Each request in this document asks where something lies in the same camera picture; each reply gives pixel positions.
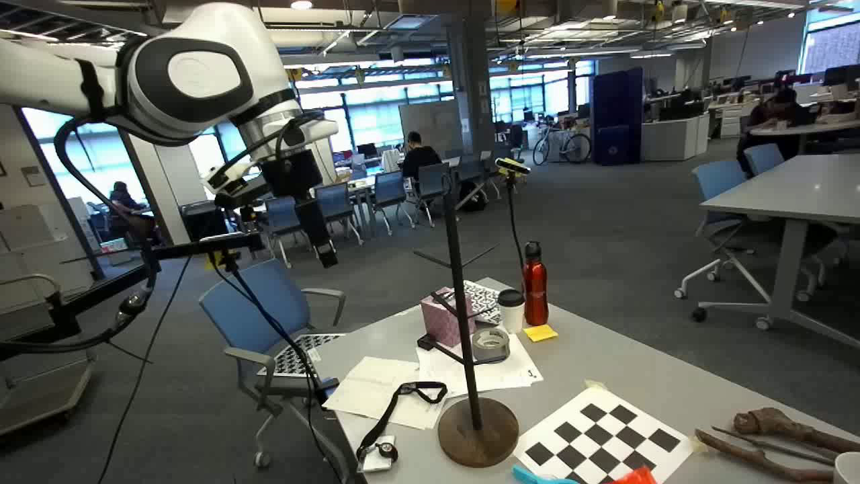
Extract long brown wooden stick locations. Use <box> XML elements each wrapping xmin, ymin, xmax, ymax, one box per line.
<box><xmin>694</xmin><ymin>426</ymin><xmax>839</xmax><ymax>484</ymax></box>

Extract plain white cup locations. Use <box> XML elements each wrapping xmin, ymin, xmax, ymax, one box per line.
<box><xmin>829</xmin><ymin>448</ymin><xmax>860</xmax><ymax>484</ymax></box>

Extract thin brown stick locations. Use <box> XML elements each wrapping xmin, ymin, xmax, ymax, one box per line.
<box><xmin>708</xmin><ymin>422</ymin><xmax>841</xmax><ymax>469</ymax></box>

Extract large grey table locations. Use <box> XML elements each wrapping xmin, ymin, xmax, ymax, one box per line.
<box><xmin>690</xmin><ymin>147</ymin><xmax>860</xmax><ymax>356</ymax></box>

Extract orange plastic bag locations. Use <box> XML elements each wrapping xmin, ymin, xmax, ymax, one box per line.
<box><xmin>610</xmin><ymin>462</ymin><xmax>661</xmax><ymax>484</ymax></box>

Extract black strap with white tag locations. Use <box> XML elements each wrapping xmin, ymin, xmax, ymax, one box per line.
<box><xmin>354</xmin><ymin>380</ymin><xmax>449</xmax><ymax>475</ymax></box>

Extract white partition board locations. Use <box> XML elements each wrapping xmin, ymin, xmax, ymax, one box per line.
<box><xmin>397</xmin><ymin>99</ymin><xmax>464</xmax><ymax>163</ymax></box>

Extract white paper sheets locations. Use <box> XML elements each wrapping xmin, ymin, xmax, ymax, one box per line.
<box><xmin>323</xmin><ymin>330</ymin><xmax>546</xmax><ymax>432</ymax></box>

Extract black camera on thin stand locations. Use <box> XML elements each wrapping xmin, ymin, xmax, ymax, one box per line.
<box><xmin>492</xmin><ymin>155</ymin><xmax>535</xmax><ymax>278</ymax></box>

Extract yellow sticky note pad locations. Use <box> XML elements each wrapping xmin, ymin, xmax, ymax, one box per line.
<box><xmin>520</xmin><ymin>323</ymin><xmax>561</xmax><ymax>348</ymax></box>

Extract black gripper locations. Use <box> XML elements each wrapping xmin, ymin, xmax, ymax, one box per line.
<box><xmin>257</xmin><ymin>146</ymin><xmax>343</xmax><ymax>272</ymax></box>

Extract blue plastic clamp peg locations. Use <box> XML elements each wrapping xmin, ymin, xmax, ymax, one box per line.
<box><xmin>509</xmin><ymin>462</ymin><xmax>579</xmax><ymax>484</ymax></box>

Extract parked bicycle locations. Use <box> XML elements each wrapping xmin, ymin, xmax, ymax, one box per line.
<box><xmin>528</xmin><ymin>112</ymin><xmax>594</xmax><ymax>170</ymax></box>

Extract seated person by window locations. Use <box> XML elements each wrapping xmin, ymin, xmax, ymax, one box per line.
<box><xmin>104</xmin><ymin>180</ymin><xmax>167</xmax><ymax>252</ymax></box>

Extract grey duct tape roll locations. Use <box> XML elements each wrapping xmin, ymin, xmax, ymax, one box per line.
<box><xmin>470</xmin><ymin>323</ymin><xmax>512</xmax><ymax>365</ymax></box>

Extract grey keyboard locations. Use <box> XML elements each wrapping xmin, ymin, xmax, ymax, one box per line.
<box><xmin>266</xmin><ymin>330</ymin><xmax>346</xmax><ymax>383</ymax></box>

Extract white low cabinet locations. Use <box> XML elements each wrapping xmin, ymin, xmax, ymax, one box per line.
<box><xmin>640</xmin><ymin>112</ymin><xmax>711</xmax><ymax>163</ymax></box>

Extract black camera on boom arm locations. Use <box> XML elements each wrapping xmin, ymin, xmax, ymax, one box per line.
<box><xmin>0</xmin><ymin>170</ymin><xmax>270</xmax><ymax>360</ymax></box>

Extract red water bottle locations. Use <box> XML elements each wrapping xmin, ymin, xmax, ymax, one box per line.
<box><xmin>520</xmin><ymin>240</ymin><xmax>551</xmax><ymax>329</ymax></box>

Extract black white checkerboard sheet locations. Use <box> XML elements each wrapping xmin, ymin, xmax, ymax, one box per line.
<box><xmin>512</xmin><ymin>383</ymin><xmax>698</xmax><ymax>484</ymax></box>

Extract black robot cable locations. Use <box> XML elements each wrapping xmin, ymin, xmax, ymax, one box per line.
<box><xmin>51</xmin><ymin>111</ymin><xmax>311</xmax><ymax>272</ymax></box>

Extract seated person in dark clothes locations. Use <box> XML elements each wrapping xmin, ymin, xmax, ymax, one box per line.
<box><xmin>734</xmin><ymin>85</ymin><xmax>816</xmax><ymax>177</ymax></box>

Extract marker tag printed sheet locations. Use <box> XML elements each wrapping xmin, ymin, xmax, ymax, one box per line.
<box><xmin>433</xmin><ymin>278</ymin><xmax>504</xmax><ymax>323</ymax></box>

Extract pink tissue box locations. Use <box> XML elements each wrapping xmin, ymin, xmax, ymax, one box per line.
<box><xmin>418</xmin><ymin>290</ymin><xmax>470</xmax><ymax>356</ymax></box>

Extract black stand with brown base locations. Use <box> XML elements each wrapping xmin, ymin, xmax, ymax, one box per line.
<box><xmin>411</xmin><ymin>166</ymin><xmax>523</xmax><ymax>471</ymax></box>

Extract thick knobby wooden stick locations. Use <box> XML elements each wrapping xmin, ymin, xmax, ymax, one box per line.
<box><xmin>731</xmin><ymin>405</ymin><xmax>860</xmax><ymax>454</ymax></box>

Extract blue office chair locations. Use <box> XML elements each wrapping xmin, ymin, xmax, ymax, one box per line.
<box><xmin>414</xmin><ymin>162</ymin><xmax>452</xmax><ymax>229</ymax></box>
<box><xmin>195</xmin><ymin>259</ymin><xmax>350</xmax><ymax>474</ymax></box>
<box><xmin>368</xmin><ymin>170</ymin><xmax>417</xmax><ymax>240</ymax></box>
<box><xmin>741</xmin><ymin>141</ymin><xmax>788</xmax><ymax>177</ymax></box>
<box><xmin>261</xmin><ymin>193</ymin><xmax>309</xmax><ymax>270</ymax></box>
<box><xmin>311</xmin><ymin>180</ymin><xmax>368</xmax><ymax>249</ymax></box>
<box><xmin>672</xmin><ymin>155</ymin><xmax>773</xmax><ymax>329</ymax></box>

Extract seated person in black shirt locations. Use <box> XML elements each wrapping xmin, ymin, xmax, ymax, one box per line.
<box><xmin>395</xmin><ymin>128</ymin><xmax>444</xmax><ymax>184</ymax></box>

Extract dark blue cabinet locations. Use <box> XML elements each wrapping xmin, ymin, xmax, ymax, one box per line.
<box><xmin>587</xmin><ymin>64</ymin><xmax>647</xmax><ymax>166</ymax></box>

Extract white cup with black lid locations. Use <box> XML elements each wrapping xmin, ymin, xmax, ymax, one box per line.
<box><xmin>493</xmin><ymin>284</ymin><xmax>528</xmax><ymax>337</ymax></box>

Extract white equipment cart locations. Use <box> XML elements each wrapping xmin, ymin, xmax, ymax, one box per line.
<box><xmin>0</xmin><ymin>201</ymin><xmax>96</xmax><ymax>438</ymax></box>

